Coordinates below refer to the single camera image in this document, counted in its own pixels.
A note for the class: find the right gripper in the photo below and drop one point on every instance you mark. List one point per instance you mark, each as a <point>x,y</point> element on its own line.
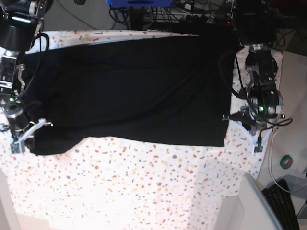
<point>12,86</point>

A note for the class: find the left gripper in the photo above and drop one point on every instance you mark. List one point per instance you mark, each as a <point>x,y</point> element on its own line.
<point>266,101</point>

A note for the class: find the black t-shirt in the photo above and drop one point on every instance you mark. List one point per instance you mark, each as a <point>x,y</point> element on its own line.
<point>172,90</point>

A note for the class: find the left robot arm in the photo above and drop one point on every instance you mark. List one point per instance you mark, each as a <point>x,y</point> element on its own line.
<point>253,24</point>

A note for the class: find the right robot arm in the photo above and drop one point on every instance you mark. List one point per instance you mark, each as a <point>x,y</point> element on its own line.
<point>20,25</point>

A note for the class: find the green tape roll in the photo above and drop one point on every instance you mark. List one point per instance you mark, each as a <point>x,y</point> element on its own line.
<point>286,162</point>

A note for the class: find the black keyboard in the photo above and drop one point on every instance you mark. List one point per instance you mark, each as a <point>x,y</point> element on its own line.
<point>281,203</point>

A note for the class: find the white panel left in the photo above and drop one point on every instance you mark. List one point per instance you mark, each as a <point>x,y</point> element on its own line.
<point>8,217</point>

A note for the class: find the white wrist camera board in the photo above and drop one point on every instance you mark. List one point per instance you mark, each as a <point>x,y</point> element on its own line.
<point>258,147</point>

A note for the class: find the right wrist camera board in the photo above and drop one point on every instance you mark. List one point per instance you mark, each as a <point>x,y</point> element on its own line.
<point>17,147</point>

